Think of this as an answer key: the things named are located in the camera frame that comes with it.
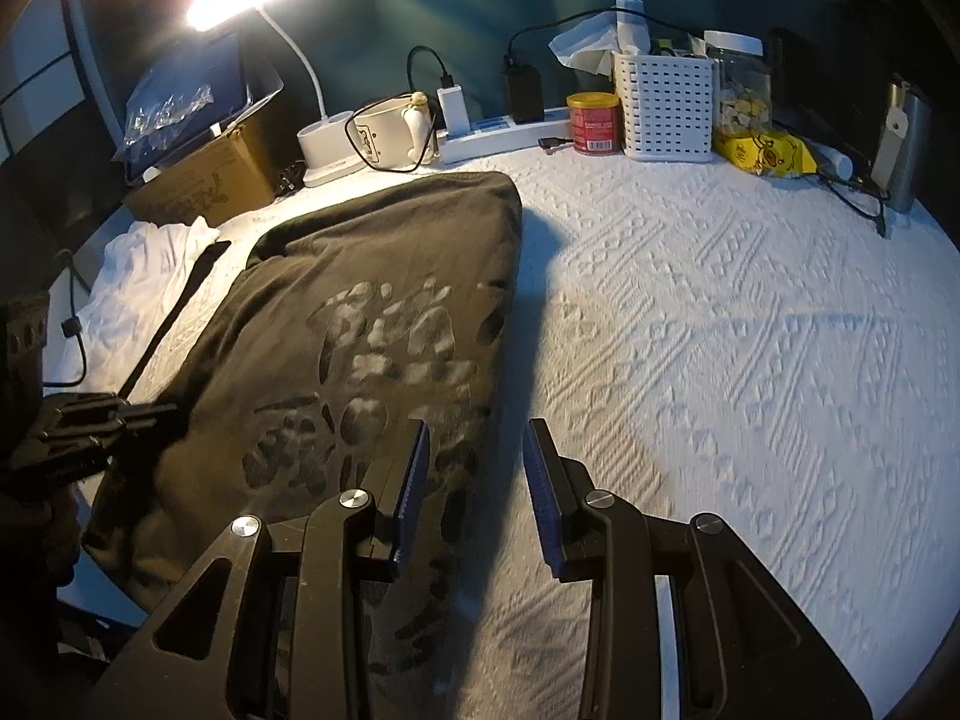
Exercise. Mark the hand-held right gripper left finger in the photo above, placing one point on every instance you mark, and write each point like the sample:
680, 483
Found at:
411, 495

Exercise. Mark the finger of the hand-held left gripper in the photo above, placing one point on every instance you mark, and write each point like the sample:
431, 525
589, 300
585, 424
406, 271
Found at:
67, 454
135, 414

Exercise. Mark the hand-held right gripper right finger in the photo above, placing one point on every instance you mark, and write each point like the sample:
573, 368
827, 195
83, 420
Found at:
541, 495

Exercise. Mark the dark brown t-shirt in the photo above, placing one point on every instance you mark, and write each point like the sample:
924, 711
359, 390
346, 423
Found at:
360, 330

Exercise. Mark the white garment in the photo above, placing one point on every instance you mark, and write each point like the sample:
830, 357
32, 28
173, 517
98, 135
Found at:
135, 270

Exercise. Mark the white textured tablecloth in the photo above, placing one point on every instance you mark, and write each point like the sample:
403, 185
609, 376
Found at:
712, 360

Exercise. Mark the cardboard box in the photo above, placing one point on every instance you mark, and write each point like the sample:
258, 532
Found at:
210, 172

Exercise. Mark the clear plastic bag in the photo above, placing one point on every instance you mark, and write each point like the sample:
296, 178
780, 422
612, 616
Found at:
165, 112

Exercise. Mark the blue flat board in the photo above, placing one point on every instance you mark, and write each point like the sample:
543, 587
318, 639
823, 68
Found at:
225, 75

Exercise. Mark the small black plug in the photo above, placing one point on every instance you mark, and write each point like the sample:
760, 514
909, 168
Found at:
553, 142

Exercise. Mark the cream mug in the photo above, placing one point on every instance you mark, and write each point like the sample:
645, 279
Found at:
386, 136

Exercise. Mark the white power strip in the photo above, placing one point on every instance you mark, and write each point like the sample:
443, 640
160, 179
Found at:
502, 136

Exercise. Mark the small cream figurine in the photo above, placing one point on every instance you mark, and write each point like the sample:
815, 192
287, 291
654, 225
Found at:
420, 131

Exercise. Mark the red can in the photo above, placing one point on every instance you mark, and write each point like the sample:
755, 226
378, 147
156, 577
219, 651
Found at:
594, 126

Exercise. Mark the white charger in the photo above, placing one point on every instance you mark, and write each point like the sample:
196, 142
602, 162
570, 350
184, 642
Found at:
455, 111

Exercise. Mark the black charger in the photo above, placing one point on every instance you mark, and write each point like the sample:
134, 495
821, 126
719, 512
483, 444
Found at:
525, 94

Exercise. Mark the white perforated basket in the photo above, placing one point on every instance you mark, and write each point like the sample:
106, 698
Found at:
664, 109

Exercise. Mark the yellow duck packet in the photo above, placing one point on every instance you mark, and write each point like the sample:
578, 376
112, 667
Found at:
765, 154

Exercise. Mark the small white tube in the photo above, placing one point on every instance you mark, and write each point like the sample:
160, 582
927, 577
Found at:
834, 161

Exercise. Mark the clear jar with white lid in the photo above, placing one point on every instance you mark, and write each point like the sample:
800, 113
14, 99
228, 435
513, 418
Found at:
742, 90

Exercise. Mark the crumpled white tissue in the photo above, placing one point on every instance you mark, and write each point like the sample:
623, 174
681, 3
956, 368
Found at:
592, 45

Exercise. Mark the white paper roll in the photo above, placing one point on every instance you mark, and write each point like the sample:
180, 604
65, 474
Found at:
631, 22

